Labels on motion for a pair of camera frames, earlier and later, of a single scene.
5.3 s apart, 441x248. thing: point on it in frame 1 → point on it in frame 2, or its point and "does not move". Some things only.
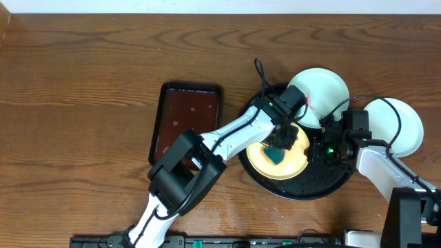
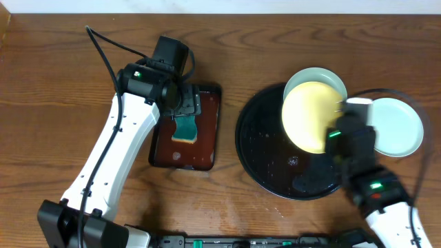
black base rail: (181, 241) does not move
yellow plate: (293, 164) → (309, 109)
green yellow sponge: (273, 155) → (185, 130)
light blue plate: (383, 122) does not move
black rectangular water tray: (180, 107) does not move
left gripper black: (294, 136) → (193, 95)
